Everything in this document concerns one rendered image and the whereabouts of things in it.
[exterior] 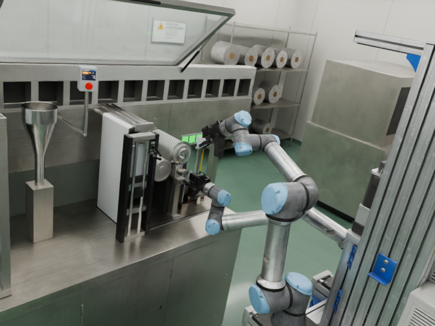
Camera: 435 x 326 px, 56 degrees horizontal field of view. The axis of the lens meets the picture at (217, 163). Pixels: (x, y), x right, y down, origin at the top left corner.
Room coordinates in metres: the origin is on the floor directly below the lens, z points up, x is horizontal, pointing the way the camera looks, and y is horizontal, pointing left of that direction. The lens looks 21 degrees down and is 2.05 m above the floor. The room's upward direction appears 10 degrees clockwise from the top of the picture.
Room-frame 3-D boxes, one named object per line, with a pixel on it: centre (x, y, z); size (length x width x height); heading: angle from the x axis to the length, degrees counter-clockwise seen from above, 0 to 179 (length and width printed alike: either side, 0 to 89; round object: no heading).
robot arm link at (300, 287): (1.43, -0.41, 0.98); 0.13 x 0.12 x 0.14; 118
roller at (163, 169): (2.09, 0.37, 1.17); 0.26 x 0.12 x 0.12; 47
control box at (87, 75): (1.70, 0.59, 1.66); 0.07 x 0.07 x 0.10; 32
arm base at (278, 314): (1.43, -0.42, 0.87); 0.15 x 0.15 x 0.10
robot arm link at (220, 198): (1.95, -0.04, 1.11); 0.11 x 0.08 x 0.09; 47
